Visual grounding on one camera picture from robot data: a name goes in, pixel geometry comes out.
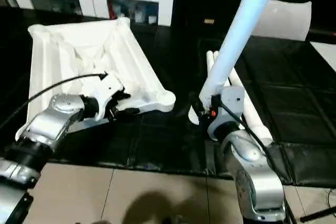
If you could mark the flat white board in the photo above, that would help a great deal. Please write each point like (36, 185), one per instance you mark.
(325, 56)

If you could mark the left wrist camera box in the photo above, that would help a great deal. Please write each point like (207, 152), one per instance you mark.
(109, 85)

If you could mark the small brown block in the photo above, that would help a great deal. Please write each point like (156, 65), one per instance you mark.
(209, 21)

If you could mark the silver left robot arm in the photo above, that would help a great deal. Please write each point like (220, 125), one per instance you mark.
(47, 124)

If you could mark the black floor stand bar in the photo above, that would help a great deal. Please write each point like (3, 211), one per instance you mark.
(317, 214)

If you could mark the white plastic table top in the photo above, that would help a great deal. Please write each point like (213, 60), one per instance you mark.
(68, 56)

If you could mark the black work mat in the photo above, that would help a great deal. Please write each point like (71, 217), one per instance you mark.
(157, 140)

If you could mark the white plastic bag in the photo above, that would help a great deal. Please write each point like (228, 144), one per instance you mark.
(291, 22)

